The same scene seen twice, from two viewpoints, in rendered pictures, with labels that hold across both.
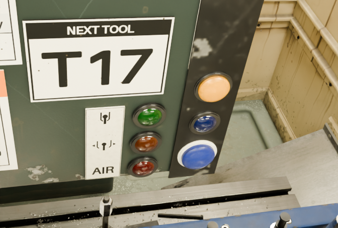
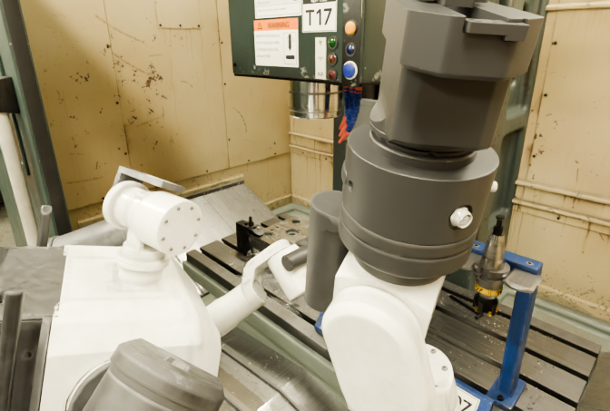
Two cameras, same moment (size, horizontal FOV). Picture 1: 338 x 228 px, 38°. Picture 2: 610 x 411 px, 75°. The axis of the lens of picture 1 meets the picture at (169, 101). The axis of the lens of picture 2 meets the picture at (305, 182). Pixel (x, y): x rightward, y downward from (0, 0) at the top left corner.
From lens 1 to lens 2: 0.81 m
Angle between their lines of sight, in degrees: 58
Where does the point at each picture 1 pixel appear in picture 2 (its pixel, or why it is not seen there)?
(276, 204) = (565, 350)
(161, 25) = not seen: outside the picture
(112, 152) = (322, 63)
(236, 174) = not seen: hidden behind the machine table
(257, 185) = (559, 332)
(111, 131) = (322, 50)
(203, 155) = (349, 67)
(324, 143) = not seen: outside the picture
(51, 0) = not seen: outside the picture
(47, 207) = not seen: hidden behind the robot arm
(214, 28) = not seen: outside the picture
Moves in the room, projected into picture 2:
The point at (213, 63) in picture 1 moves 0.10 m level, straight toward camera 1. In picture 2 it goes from (349, 14) to (301, 14)
